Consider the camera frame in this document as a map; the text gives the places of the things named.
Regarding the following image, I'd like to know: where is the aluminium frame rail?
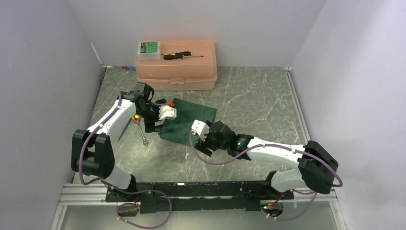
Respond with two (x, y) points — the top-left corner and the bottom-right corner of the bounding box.
(57, 183), (338, 207)

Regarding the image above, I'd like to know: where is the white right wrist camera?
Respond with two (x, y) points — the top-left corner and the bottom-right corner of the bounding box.
(191, 120), (210, 141)

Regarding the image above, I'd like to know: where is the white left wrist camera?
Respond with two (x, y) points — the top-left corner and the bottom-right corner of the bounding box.
(158, 105), (177, 121)

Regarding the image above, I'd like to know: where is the green white small box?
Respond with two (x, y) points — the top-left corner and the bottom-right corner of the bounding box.
(137, 41), (161, 60)

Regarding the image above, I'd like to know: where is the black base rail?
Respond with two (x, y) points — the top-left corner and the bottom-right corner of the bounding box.
(106, 181), (294, 214)

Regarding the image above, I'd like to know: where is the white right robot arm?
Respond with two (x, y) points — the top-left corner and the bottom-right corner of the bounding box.
(189, 120), (343, 199)

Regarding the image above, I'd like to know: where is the red blue pen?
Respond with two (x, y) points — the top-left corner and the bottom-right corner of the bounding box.
(114, 65), (136, 71)

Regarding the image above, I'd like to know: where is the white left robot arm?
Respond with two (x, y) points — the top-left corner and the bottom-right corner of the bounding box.
(71, 82), (168, 201)

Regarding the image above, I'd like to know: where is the green cloth napkin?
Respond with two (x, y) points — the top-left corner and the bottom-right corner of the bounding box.
(159, 98), (217, 146)

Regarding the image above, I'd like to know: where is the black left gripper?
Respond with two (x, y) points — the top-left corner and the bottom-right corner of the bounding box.
(138, 99), (167, 133)

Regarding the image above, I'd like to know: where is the silver wrench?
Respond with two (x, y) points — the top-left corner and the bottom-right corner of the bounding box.
(137, 123), (149, 146)

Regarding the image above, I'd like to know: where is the black yellow screwdriver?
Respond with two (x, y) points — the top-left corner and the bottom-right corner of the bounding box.
(162, 51), (204, 60)

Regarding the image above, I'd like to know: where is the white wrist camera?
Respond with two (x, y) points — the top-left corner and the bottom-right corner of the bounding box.
(191, 120), (210, 141)
(158, 105), (177, 121)

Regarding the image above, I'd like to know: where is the pink plastic toolbox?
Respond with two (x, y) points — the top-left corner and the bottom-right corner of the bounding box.
(135, 40), (218, 91)

